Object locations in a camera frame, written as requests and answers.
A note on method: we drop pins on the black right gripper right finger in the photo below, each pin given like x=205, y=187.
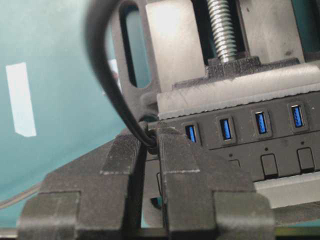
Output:
x=204, y=192

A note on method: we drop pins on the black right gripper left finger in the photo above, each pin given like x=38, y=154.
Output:
x=99, y=191

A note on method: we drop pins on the black multiport USB hub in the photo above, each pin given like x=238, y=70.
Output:
x=276, y=141

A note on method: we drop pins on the blue tape bottom centre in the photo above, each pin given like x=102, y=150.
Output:
x=20, y=100

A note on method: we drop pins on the black bench vise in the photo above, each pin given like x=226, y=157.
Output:
x=178, y=58

